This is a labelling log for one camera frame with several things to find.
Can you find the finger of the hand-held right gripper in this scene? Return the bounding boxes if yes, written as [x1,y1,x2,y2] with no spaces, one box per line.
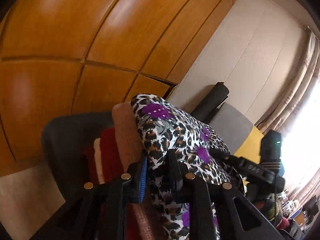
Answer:
[224,155,286,188]

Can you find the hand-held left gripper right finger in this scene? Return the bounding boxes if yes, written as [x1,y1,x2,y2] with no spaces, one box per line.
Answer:
[166,150,283,240]

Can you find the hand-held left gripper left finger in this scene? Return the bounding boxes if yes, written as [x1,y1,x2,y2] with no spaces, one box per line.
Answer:
[32,152,148,240]

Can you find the leopard print purple flowered garment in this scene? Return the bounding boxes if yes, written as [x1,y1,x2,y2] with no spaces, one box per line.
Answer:
[130,94,247,240]

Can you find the dark grey fabric bin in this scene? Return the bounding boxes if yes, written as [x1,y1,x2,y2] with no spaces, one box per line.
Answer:
[41,110,118,205]

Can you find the large window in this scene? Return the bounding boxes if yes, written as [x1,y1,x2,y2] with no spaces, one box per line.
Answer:
[277,80,320,193]

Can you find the red folded garment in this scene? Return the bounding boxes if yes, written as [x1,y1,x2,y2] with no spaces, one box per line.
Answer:
[100,127,125,183]

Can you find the grey yellow blue sofa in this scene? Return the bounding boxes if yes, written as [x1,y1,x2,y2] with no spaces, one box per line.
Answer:
[209,102,285,178]

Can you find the pink fleece garment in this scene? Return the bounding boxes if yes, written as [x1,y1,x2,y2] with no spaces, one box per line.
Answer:
[112,102,165,240]

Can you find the white folded garment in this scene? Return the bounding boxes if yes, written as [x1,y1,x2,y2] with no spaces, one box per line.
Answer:
[94,139,107,184]

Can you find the beige patterned curtain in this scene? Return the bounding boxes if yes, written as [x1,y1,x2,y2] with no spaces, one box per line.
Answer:
[287,167,320,203]
[255,26,320,135]

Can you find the wooden side table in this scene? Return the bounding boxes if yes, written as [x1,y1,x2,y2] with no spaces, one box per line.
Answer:
[277,197,320,233]

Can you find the black rolled mat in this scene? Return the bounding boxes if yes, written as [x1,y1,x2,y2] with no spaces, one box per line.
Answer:
[191,82,229,122]

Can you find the orange wooden wardrobe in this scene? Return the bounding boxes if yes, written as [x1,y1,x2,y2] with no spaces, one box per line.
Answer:
[0,0,243,178]

